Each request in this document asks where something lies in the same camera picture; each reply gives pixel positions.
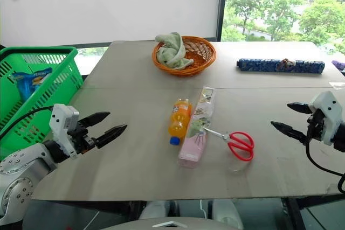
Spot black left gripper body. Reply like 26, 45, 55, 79
67, 120, 98, 156

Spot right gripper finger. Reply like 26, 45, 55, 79
270, 121, 308, 144
287, 102, 314, 115

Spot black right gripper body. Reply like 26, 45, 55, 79
306, 108, 327, 142

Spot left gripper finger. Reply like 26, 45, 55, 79
93, 124, 128, 149
78, 111, 111, 129

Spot green plastic shopping basket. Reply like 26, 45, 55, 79
0, 46, 84, 161

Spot orange wicker basket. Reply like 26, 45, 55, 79
152, 35, 217, 76

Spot purple object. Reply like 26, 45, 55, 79
331, 59, 345, 71

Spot orange soda bottle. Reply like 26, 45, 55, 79
168, 97, 194, 145

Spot blue snack bag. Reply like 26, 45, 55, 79
11, 67, 53, 103

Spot black table leg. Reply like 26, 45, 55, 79
285, 197, 307, 230

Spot clear pink plastic package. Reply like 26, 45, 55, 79
177, 86, 217, 169

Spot light green towel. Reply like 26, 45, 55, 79
155, 32, 194, 69

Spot grey robot torso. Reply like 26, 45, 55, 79
102, 215, 243, 230

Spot white roller blind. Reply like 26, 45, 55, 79
0, 0, 222, 47

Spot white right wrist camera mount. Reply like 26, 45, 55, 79
308, 90, 345, 146

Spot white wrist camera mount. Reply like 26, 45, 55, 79
49, 103, 80, 158
308, 90, 345, 146

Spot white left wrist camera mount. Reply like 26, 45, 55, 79
49, 103, 80, 158

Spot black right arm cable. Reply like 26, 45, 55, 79
306, 130, 345, 194

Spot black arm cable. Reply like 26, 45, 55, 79
306, 130, 345, 194
0, 105, 54, 137

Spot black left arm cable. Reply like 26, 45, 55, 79
0, 105, 54, 137

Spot red handled scissors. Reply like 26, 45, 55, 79
202, 126, 255, 162

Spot black window frame post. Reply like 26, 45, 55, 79
215, 0, 230, 43

